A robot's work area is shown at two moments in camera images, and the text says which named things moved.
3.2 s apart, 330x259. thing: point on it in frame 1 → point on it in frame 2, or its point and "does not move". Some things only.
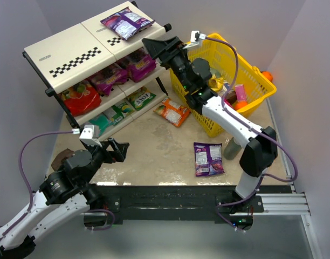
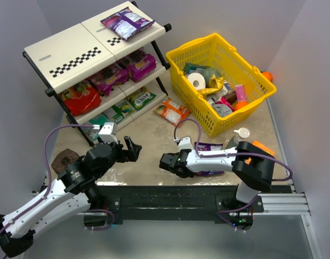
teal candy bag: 102,121 does not move
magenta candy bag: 114,75 does not move
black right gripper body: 169,53 → 168,161
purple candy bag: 126,23 does not move
